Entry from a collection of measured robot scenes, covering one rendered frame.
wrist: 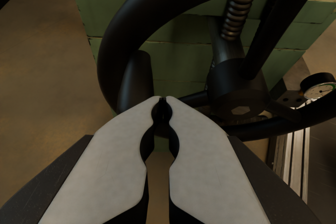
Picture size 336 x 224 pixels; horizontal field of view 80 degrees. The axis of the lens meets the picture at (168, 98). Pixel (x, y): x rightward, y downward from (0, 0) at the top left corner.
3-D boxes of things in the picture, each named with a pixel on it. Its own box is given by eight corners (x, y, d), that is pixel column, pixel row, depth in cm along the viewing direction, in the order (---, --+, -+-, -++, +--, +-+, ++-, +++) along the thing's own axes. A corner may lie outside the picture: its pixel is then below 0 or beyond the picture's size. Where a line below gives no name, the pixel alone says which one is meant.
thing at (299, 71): (270, 107, 54) (287, 91, 47) (258, 71, 60) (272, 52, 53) (300, 109, 54) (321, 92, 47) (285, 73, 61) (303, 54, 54)
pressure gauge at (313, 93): (292, 103, 46) (317, 82, 39) (287, 89, 48) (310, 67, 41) (318, 104, 47) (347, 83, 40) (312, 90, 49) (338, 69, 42)
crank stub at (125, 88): (160, 122, 13) (142, 134, 14) (161, 54, 16) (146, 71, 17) (123, 112, 11) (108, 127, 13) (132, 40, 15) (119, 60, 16)
